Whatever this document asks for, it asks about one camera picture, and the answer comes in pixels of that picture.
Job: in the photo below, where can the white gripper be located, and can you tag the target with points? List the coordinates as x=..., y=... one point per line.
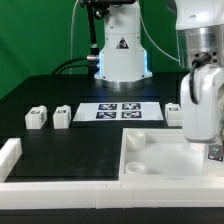
x=203, y=122

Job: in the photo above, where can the white square tabletop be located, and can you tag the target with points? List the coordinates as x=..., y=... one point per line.
x=160, y=153

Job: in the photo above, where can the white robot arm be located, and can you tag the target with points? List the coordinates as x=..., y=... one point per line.
x=200, y=41

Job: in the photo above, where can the white sheet with fiducial markers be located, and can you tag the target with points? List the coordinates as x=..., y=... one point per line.
x=124, y=111

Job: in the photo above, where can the white U-shaped obstacle fence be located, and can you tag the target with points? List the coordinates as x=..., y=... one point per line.
x=127, y=192

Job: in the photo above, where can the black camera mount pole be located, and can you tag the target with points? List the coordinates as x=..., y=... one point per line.
x=97, y=9

